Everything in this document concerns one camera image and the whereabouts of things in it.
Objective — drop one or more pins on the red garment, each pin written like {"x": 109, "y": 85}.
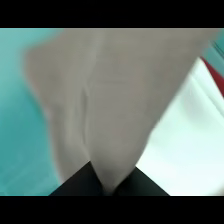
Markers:
{"x": 213, "y": 69}

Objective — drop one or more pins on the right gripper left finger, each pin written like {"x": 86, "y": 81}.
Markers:
{"x": 81, "y": 184}

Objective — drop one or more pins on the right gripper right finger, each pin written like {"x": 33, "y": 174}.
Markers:
{"x": 140, "y": 185}

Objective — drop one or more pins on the white garment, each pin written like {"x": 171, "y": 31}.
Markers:
{"x": 186, "y": 140}

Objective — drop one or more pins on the beige garment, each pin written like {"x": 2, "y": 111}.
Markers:
{"x": 113, "y": 100}

